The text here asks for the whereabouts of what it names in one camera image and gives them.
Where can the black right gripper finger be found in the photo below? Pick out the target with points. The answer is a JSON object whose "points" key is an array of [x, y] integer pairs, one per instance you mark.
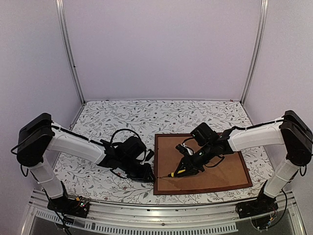
{"points": [[191, 172], [185, 163]]}

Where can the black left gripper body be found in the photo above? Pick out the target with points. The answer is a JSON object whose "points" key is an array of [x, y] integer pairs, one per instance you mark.
{"points": [[135, 173]]}

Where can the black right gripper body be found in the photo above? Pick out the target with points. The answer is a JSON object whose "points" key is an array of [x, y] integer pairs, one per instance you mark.
{"points": [[205, 155]]}

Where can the yellow handled screwdriver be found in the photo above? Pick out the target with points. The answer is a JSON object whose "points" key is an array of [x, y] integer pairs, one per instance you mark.
{"points": [[174, 174]]}

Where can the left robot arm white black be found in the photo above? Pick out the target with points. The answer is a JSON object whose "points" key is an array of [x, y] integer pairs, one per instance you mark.
{"points": [[42, 134]]}

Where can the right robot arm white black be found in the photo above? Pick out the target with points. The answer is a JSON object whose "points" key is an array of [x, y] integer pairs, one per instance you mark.
{"points": [[288, 131]]}

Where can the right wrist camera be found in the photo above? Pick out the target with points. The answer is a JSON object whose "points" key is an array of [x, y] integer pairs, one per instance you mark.
{"points": [[184, 150]]}

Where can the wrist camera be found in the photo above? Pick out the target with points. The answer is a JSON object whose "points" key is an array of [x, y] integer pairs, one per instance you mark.
{"points": [[184, 150], [148, 155]]}

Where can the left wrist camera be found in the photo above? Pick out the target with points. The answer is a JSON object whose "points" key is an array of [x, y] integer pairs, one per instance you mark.
{"points": [[148, 155]]}

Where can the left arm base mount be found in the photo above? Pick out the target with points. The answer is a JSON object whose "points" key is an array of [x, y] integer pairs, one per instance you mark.
{"points": [[78, 207]]}

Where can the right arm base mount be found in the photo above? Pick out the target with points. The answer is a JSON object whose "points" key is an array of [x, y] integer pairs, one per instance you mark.
{"points": [[262, 204]]}

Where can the right aluminium corner post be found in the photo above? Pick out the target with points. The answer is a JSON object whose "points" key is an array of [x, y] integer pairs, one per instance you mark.
{"points": [[256, 50]]}

